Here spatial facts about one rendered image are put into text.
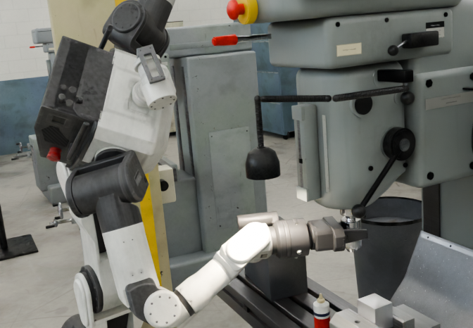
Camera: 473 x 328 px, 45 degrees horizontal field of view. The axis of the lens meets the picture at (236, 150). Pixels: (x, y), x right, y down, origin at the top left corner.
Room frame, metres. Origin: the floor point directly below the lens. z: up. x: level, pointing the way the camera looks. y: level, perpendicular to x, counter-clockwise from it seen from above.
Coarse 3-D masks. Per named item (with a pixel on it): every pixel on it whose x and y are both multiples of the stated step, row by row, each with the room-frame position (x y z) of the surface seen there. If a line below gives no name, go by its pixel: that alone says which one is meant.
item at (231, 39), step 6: (222, 36) 1.26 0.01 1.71; (228, 36) 1.26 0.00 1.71; (234, 36) 1.27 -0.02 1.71; (246, 36) 1.28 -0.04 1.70; (252, 36) 1.29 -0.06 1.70; (258, 36) 1.30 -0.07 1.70; (264, 36) 1.30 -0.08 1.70; (270, 36) 1.31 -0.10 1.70; (216, 42) 1.25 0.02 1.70; (222, 42) 1.25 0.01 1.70; (228, 42) 1.26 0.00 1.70; (234, 42) 1.26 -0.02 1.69
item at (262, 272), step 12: (252, 264) 1.66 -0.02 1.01; (264, 264) 1.56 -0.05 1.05; (276, 264) 1.54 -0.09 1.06; (288, 264) 1.55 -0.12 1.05; (300, 264) 1.56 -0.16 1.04; (252, 276) 1.67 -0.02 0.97; (264, 276) 1.57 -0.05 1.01; (276, 276) 1.54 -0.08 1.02; (288, 276) 1.55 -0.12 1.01; (300, 276) 1.56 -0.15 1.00; (264, 288) 1.57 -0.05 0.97; (276, 288) 1.54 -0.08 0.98; (288, 288) 1.55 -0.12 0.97; (300, 288) 1.56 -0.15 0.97
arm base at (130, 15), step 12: (132, 0) 1.45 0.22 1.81; (120, 12) 1.44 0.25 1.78; (132, 12) 1.43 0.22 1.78; (144, 12) 1.42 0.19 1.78; (108, 24) 1.45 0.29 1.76; (120, 24) 1.43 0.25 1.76; (132, 24) 1.41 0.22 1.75; (144, 24) 1.42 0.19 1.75; (120, 36) 1.42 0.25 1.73; (132, 36) 1.41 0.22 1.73; (168, 36) 1.53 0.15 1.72; (120, 48) 1.45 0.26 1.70; (132, 48) 1.42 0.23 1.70
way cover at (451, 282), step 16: (432, 240) 1.53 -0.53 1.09; (416, 256) 1.55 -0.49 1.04; (432, 256) 1.50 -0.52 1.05; (448, 256) 1.46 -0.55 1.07; (464, 256) 1.42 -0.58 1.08; (416, 272) 1.52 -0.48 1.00; (432, 272) 1.48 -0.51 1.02; (448, 272) 1.44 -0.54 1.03; (464, 272) 1.40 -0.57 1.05; (400, 288) 1.53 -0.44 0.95; (416, 288) 1.50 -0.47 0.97; (432, 288) 1.46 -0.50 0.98; (448, 288) 1.41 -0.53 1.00; (464, 288) 1.38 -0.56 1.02; (400, 304) 1.49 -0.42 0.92; (416, 304) 1.46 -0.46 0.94; (432, 304) 1.42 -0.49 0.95; (448, 304) 1.39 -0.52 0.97; (464, 304) 1.36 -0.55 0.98; (448, 320) 1.35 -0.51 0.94; (464, 320) 1.33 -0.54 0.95
